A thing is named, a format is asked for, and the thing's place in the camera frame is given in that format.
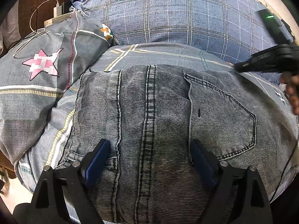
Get grey star patterned pillow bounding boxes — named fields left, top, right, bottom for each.
left=1, top=11, right=113, bottom=164

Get white charging cable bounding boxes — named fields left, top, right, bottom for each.
left=13, top=0, right=60, bottom=58

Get blue plaid pillow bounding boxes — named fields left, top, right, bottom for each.
left=70, top=0, right=275, bottom=64

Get grey denim pants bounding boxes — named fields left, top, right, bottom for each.
left=58, top=65, right=298, bottom=223

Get person's right hand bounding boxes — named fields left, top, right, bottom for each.
left=280, top=72, right=299, bottom=115

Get white charger adapter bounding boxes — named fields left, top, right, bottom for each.
left=53, top=3, right=62, bottom=18

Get wooden headboard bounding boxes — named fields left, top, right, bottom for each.
left=18, top=0, right=65, bottom=38

